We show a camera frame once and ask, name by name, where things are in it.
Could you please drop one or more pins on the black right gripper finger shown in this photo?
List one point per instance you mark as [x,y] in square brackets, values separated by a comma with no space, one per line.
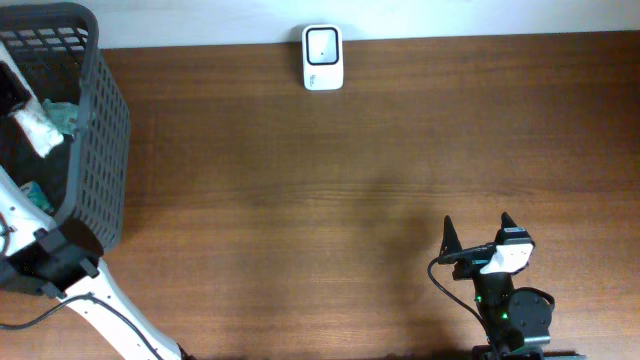
[507,222]
[450,241]

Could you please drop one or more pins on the white barcode scanner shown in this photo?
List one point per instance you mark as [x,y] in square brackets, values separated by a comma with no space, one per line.
[323,58]

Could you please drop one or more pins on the small teal tissue pack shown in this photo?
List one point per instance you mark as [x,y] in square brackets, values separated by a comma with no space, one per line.
[35,194]

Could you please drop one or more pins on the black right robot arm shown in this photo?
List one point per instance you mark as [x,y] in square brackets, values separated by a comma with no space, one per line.
[516,321]

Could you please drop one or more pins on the teal wet wipes pack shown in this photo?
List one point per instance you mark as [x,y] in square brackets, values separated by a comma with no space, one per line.
[63,115]

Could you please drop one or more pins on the dark grey plastic basket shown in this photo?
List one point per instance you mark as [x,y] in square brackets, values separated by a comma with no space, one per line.
[55,47]

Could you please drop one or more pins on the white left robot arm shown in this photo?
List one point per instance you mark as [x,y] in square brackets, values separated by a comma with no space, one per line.
[97,299]

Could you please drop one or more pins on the white cream tube gold cap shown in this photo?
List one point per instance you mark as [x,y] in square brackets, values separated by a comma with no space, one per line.
[42,134]

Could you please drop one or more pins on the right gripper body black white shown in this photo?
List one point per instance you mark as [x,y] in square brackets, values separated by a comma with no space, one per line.
[478,258]

